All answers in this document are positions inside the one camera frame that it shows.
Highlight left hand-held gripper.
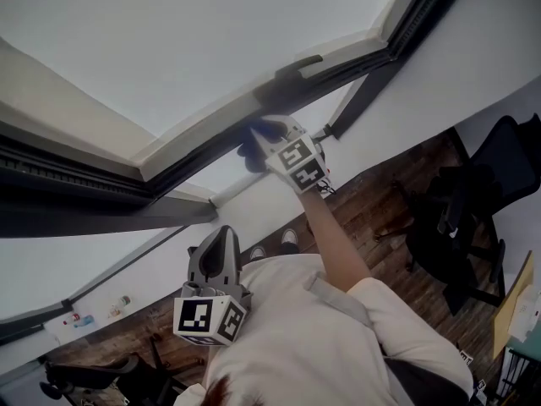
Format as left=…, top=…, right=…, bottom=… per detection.
left=172, top=225, right=254, bottom=348

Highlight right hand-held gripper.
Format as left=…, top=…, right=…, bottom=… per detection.
left=249, top=115, right=331, bottom=195

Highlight blue cleaning cloth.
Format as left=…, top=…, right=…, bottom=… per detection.
left=236, top=116, right=288, bottom=173

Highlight person's left forearm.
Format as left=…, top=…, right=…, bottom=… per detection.
left=202, top=344, right=225, bottom=391

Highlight person's right forearm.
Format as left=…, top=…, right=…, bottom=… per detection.
left=298, top=188, right=373, bottom=294

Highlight person's white sweatshirt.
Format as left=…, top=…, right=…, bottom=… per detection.
left=172, top=251, right=474, bottom=406

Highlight black office chair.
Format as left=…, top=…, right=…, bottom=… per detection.
left=38, top=332, right=187, bottom=406
left=391, top=114, right=541, bottom=316

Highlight yellow cardboard box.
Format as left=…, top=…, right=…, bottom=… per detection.
left=492, top=250, right=534, bottom=361

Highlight black window handle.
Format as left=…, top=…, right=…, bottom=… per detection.
left=274, top=54, right=325, bottom=82

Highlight grey shoulder strap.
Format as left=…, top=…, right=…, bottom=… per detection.
left=303, top=272, right=374, bottom=328

